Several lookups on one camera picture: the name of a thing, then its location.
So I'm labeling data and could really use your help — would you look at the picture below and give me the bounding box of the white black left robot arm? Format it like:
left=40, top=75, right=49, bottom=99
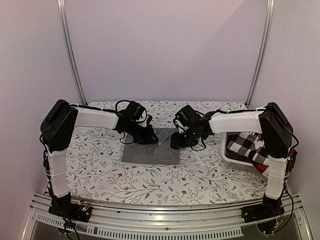
left=39, top=99, right=159, bottom=217

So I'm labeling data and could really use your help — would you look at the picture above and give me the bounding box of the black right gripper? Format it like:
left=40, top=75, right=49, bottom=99
left=171, top=125, right=199, bottom=149

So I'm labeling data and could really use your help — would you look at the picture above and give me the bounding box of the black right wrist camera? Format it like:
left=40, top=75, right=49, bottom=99
left=173, top=105, right=204, bottom=133

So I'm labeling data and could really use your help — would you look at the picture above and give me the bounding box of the aluminium frame post left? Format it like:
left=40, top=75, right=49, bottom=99
left=57, top=0, right=88, bottom=105

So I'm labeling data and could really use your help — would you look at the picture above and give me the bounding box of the aluminium frame post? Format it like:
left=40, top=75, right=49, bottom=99
left=245, top=0, right=275, bottom=107
left=57, top=0, right=88, bottom=105

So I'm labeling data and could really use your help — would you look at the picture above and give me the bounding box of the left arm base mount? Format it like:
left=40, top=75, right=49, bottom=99
left=48, top=198, right=92, bottom=223

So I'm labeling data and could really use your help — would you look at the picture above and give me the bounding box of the black white checkered shirt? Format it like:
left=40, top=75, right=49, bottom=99
left=226, top=132, right=269, bottom=166

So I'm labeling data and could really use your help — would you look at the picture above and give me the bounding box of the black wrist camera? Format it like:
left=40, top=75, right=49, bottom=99
left=123, top=101, right=152, bottom=125
left=173, top=105, right=204, bottom=133

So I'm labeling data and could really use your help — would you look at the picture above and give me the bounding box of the floral patterned table cloth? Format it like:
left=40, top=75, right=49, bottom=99
left=51, top=100, right=273, bottom=206

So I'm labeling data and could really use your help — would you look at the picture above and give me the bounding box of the white plastic laundry basket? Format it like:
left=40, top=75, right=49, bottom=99
left=221, top=132, right=268, bottom=173

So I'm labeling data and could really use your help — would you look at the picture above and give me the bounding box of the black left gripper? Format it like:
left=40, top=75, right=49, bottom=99
left=127, top=120, right=159, bottom=145

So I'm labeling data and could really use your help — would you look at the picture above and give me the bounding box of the aluminium frame post right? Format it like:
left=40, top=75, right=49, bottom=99
left=245, top=0, right=275, bottom=107

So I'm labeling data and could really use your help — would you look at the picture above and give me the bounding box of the red black plaid shirt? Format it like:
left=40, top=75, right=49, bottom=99
left=249, top=147, right=298, bottom=178

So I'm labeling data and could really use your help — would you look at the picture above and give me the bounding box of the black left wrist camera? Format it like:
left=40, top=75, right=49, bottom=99
left=123, top=101, right=152, bottom=125

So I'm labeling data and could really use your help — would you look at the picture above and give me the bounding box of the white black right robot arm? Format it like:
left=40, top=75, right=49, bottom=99
left=170, top=102, right=293, bottom=218

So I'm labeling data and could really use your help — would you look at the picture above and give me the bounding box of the aluminium front rail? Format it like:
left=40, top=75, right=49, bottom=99
left=21, top=193, right=314, bottom=240

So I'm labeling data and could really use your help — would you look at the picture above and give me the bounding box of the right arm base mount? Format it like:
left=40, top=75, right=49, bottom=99
left=241, top=197, right=285, bottom=223

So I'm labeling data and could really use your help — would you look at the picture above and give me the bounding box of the grey long sleeve shirt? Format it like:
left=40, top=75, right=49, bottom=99
left=121, top=128, right=180, bottom=165

